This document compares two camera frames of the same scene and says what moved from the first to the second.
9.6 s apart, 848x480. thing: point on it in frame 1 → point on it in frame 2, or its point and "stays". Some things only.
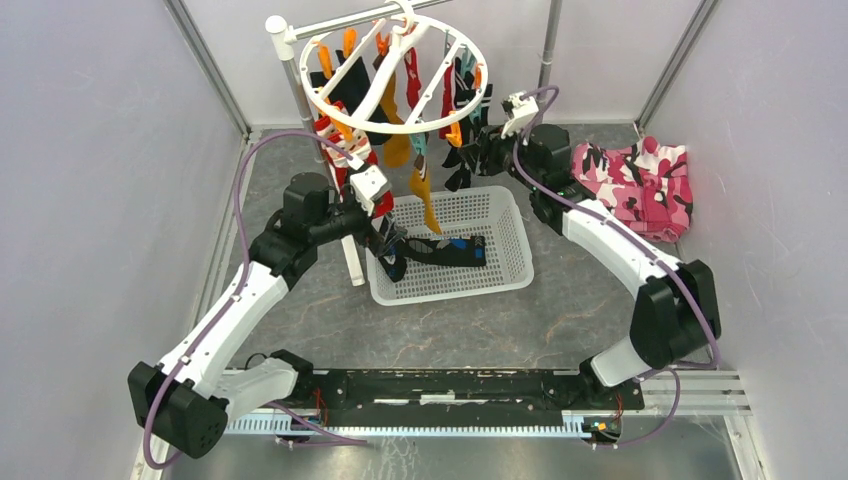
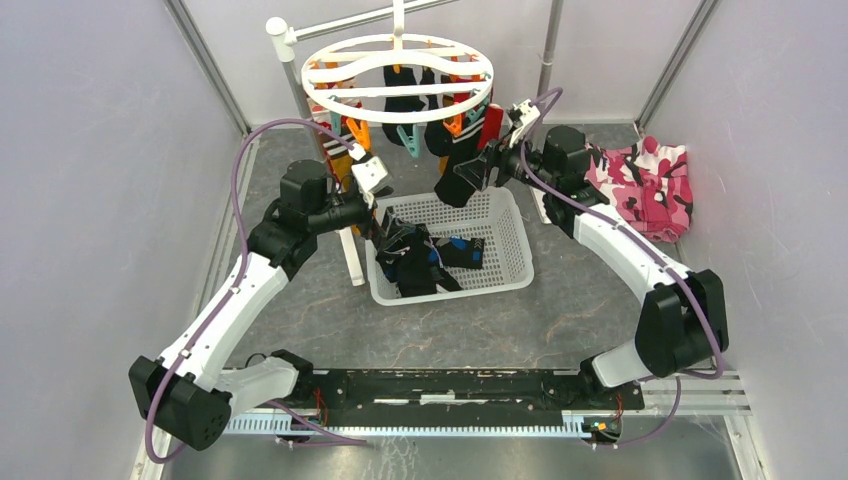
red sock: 412,77 → 492,128
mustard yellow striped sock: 419,185 → 341,163
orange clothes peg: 455,136 → 361,133
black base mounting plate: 468,392 stays
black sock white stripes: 472,101 → 453,187
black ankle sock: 350,92 → 404,77
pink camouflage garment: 646,187 stays
